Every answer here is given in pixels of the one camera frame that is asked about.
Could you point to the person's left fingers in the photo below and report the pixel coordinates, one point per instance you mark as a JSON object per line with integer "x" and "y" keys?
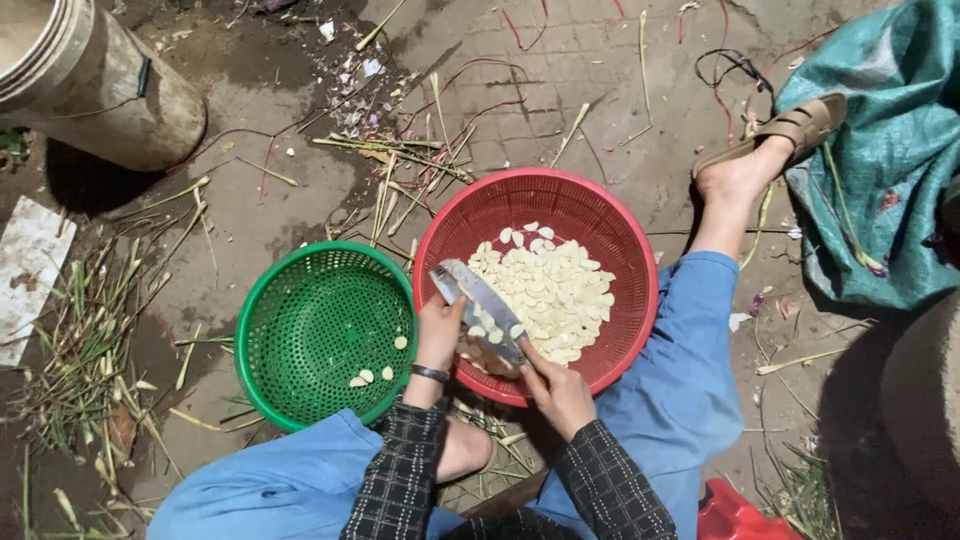
{"x": 446, "y": 307}

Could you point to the person's left leg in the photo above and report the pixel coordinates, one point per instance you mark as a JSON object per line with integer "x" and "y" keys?
{"x": 285, "y": 480}

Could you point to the person's leg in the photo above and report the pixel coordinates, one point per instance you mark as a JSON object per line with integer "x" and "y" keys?
{"x": 675, "y": 375}
{"x": 285, "y": 480}

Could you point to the brown sandal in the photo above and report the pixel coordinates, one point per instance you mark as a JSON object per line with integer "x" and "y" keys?
{"x": 795, "y": 127}

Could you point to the dirty white plastic bucket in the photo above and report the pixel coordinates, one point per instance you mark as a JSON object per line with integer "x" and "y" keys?
{"x": 97, "y": 82}

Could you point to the red plastic colander basket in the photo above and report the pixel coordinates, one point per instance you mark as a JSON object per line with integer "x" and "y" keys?
{"x": 570, "y": 217}

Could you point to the person's right hand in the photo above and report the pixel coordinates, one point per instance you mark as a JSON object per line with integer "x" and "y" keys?
{"x": 562, "y": 397}

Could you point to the heap of green stalk trimmings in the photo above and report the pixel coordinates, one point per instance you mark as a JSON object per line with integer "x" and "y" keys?
{"x": 90, "y": 352}

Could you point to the person's left hand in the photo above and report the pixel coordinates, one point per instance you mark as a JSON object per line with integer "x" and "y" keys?
{"x": 437, "y": 334}

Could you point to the white flat board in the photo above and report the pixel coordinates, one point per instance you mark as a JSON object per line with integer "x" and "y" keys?
{"x": 30, "y": 277}

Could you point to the person's right leg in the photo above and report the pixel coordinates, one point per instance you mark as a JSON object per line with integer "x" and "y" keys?
{"x": 675, "y": 375}

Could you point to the green plastic colander basket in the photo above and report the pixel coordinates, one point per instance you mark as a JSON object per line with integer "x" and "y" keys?
{"x": 315, "y": 330}

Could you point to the wooden stool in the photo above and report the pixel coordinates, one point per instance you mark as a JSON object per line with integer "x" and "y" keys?
{"x": 502, "y": 496}

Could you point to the pile of peeled garlic cloves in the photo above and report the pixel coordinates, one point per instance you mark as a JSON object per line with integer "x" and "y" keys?
{"x": 559, "y": 292}

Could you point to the teal woven sack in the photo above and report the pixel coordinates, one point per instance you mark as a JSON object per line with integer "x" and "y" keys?
{"x": 892, "y": 165}

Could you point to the steel kitchen knife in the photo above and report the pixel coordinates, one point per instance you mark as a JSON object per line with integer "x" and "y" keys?
{"x": 480, "y": 300}

